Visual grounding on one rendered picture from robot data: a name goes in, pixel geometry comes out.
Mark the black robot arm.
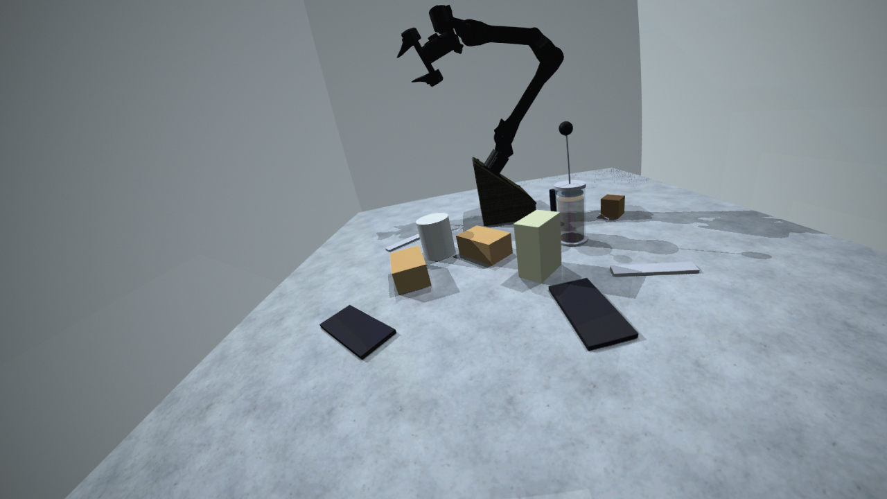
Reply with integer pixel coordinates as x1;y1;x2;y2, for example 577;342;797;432
424;5;564;177

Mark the white flat bar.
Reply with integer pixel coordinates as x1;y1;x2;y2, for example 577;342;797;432
610;262;700;277
385;234;420;252

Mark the grey cylinder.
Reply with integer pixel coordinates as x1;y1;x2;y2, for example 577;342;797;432
416;213;455;261

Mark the brown cube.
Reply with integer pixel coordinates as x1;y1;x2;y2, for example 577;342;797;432
600;195;625;218

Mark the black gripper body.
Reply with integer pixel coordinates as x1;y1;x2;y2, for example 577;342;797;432
401;28;445;87

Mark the glass french press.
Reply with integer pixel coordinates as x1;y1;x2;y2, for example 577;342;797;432
550;121;588;247

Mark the tan rectangular block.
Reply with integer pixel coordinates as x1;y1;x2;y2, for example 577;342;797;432
456;225;513;266
390;245;431;295

